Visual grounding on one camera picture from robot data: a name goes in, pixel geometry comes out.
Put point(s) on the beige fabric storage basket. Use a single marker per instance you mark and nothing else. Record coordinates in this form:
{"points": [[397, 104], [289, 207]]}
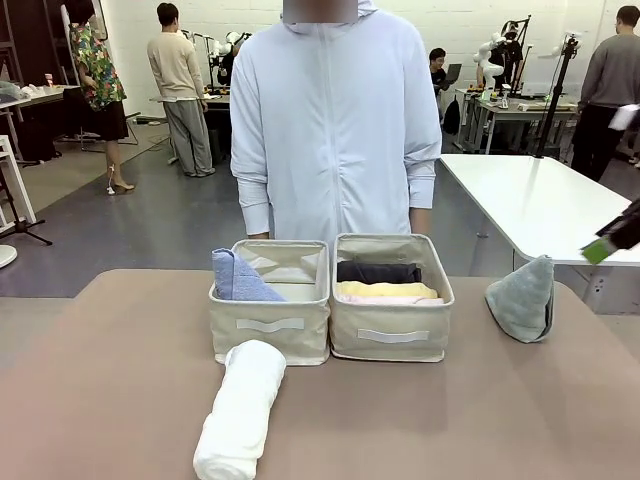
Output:
{"points": [[345, 320], [270, 345]]}

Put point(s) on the white paper sheet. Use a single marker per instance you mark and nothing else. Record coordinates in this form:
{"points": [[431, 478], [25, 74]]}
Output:
{"points": [[625, 117]]}

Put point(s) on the blue towel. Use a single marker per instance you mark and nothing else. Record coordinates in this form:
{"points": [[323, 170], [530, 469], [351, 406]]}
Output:
{"points": [[235, 280]]}

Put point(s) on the black backpack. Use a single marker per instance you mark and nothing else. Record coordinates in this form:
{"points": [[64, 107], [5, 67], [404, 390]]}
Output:
{"points": [[451, 117]]}

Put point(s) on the grey laptop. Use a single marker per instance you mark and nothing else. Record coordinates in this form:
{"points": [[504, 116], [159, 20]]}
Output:
{"points": [[454, 72]]}

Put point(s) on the person's left forearm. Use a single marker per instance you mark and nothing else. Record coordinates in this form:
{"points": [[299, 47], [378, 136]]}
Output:
{"points": [[421, 220]]}

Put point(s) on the grey towel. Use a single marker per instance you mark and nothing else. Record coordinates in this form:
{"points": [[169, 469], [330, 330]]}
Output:
{"points": [[520, 305]]}

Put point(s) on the man in beige sweater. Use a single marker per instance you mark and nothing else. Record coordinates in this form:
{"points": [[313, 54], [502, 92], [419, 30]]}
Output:
{"points": [[180, 70]]}

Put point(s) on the black tripod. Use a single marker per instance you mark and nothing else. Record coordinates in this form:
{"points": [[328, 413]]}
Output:
{"points": [[555, 100]]}

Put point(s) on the yellow towel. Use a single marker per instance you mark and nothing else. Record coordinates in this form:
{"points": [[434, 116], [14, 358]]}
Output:
{"points": [[385, 289]]}

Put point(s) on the white shelf frame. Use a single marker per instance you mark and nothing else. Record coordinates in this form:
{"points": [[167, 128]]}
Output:
{"points": [[20, 190]]}

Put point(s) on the white table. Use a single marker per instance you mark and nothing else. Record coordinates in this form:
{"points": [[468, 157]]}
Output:
{"points": [[525, 200]]}

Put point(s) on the person in light blue jacket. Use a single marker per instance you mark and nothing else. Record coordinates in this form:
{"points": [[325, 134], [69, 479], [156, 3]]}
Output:
{"points": [[330, 125]]}

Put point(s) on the dark towel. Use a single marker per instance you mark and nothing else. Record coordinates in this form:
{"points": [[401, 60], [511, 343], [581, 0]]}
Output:
{"points": [[375, 272]]}

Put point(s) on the black floor stand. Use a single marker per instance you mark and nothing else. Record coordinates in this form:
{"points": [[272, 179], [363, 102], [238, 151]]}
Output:
{"points": [[20, 225]]}

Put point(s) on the pink towel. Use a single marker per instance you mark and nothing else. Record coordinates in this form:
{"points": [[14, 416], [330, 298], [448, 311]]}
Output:
{"points": [[380, 300]]}

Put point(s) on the white rolled towel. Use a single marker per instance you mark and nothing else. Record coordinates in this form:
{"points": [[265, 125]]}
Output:
{"points": [[240, 415]]}

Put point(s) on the person in floral shirt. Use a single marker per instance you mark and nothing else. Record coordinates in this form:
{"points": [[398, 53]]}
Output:
{"points": [[97, 75]]}

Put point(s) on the person's right forearm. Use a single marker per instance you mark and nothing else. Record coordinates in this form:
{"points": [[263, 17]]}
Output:
{"points": [[255, 210]]}

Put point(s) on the man in grey sweater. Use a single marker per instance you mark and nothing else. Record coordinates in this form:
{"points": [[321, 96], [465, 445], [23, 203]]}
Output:
{"points": [[605, 75]]}

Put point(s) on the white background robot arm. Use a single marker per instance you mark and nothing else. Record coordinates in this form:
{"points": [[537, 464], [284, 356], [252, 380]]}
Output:
{"points": [[222, 46], [487, 55]]}

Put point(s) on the grey workbench table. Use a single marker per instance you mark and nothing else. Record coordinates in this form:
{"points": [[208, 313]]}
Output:
{"points": [[520, 107]]}

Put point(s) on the seated man in black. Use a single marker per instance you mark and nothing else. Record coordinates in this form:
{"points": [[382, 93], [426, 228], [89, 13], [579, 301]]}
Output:
{"points": [[437, 70]]}

